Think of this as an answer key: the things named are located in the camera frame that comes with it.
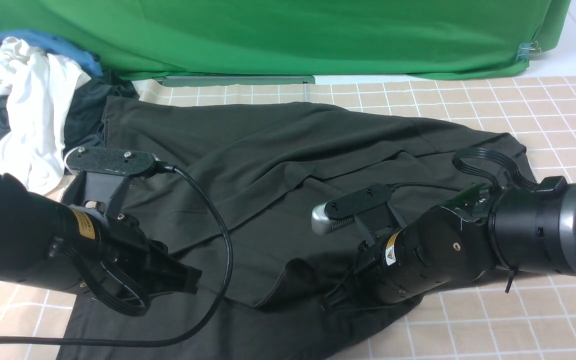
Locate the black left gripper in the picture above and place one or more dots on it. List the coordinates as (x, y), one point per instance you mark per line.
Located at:
(113, 262)

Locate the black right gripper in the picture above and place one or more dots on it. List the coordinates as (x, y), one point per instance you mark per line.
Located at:
(397, 261)

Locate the gray long-sleeve top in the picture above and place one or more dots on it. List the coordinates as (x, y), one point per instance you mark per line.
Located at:
(265, 167)

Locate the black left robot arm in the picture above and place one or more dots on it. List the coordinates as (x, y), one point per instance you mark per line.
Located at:
(26, 232)

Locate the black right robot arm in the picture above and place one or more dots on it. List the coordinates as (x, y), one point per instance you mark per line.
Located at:
(529, 229)

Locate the dark teal garment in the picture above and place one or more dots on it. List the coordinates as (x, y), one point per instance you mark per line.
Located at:
(83, 126)

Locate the blue garment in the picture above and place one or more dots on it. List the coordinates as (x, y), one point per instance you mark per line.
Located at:
(88, 61)

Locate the gray metal bar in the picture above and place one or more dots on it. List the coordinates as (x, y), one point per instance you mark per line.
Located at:
(226, 80)

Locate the teal binder clip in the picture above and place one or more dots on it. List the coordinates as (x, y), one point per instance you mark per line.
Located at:
(527, 51)

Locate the white garment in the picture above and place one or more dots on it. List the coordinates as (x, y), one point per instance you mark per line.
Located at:
(40, 88)

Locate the green backdrop cloth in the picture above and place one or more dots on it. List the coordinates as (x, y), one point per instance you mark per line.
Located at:
(430, 39)

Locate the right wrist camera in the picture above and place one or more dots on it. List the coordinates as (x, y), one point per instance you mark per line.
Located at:
(336, 214)

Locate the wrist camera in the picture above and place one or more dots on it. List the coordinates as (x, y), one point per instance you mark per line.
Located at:
(336, 214)
(118, 162)

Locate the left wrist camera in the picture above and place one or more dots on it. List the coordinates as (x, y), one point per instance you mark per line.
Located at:
(118, 162)

